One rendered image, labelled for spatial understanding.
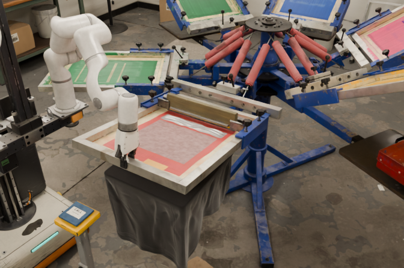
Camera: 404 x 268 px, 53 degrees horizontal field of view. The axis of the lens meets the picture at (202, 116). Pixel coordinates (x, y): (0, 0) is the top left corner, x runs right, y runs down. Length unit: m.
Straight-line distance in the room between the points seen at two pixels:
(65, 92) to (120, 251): 1.25
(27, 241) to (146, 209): 0.99
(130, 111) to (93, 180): 1.94
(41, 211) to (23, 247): 0.29
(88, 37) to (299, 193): 2.19
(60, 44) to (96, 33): 0.26
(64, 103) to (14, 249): 1.00
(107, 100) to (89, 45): 0.22
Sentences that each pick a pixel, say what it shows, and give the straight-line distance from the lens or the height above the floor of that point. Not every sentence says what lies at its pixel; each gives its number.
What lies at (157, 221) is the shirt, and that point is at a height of 0.78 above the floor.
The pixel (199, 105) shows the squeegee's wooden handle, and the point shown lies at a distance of 2.05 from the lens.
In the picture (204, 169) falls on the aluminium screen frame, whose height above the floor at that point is 1.13.
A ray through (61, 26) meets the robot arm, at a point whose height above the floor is 1.63.
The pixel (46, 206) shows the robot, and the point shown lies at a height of 0.28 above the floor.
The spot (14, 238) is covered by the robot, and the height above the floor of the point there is 0.28.
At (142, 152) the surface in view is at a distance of 1.78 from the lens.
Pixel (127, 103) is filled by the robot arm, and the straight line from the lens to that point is 1.51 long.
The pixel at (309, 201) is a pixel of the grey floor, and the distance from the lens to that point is 3.23.
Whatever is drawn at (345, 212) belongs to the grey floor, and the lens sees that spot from 3.22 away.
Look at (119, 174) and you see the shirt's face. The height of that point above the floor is 0.95.
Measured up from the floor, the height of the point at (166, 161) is 1.10.
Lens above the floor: 2.15
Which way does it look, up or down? 32 degrees down
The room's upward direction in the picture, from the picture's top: straight up
